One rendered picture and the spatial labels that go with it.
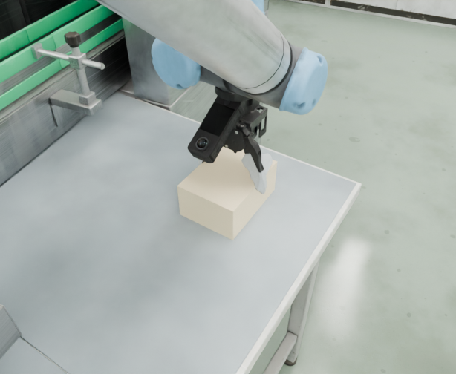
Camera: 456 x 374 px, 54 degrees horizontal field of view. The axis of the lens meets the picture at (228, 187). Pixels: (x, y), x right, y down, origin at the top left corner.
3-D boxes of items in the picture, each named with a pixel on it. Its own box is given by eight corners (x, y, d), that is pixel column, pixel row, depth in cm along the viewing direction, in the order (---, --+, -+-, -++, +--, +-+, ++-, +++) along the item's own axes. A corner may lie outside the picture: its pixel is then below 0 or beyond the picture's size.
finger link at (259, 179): (287, 176, 83) (266, 134, 80) (272, 195, 80) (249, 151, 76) (274, 179, 86) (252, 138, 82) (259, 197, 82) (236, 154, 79)
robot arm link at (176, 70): (212, 50, 51) (264, 18, 57) (141, 27, 56) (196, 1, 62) (214, 109, 56) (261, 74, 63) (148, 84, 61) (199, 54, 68)
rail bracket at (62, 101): (64, 113, 105) (36, 19, 90) (123, 130, 100) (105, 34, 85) (50, 124, 102) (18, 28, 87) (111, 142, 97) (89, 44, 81)
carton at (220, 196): (274, 189, 91) (277, 161, 86) (232, 240, 81) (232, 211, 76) (225, 168, 96) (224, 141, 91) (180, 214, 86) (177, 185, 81)
